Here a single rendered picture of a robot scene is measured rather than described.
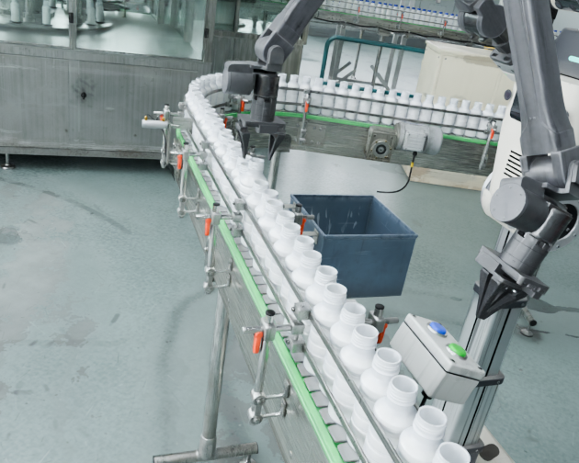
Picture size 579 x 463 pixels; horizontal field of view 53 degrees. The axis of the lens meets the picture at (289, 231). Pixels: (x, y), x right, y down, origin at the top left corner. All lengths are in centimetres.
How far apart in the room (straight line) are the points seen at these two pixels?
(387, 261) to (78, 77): 304
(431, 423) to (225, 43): 581
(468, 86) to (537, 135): 439
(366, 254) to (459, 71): 366
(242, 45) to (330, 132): 370
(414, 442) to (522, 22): 60
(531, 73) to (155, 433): 184
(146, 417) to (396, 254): 117
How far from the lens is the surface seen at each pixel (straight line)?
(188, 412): 240
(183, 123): 212
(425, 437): 76
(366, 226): 208
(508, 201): 87
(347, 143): 286
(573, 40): 150
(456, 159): 299
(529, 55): 93
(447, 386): 97
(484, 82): 535
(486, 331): 163
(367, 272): 178
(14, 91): 441
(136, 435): 231
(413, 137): 272
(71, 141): 448
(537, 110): 93
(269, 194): 132
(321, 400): 99
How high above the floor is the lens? 164
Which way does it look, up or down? 25 degrees down
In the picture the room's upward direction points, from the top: 9 degrees clockwise
